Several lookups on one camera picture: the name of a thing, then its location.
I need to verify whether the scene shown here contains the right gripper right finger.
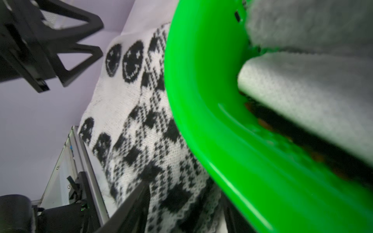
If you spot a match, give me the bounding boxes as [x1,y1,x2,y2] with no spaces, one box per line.
[222,194,256,233]

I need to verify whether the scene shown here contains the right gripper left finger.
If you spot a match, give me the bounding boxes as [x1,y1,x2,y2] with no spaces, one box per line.
[93,181,151,233]

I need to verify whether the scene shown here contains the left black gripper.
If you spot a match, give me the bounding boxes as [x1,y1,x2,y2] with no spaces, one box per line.
[1,1,104,93]

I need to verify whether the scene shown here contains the green plastic basket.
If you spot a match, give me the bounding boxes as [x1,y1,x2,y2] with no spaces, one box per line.
[165,1,373,233]

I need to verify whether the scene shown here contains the white scarf black circles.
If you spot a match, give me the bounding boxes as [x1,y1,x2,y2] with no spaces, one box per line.
[79,24,170,204]

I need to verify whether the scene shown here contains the houndstooth scarf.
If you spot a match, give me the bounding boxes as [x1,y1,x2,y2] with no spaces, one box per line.
[105,24,223,233]

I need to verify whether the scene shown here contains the grey scarf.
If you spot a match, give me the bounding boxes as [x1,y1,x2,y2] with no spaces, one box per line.
[245,1,373,58]

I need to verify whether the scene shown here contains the aluminium front rail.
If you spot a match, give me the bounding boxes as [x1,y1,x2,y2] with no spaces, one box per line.
[37,125,110,226]

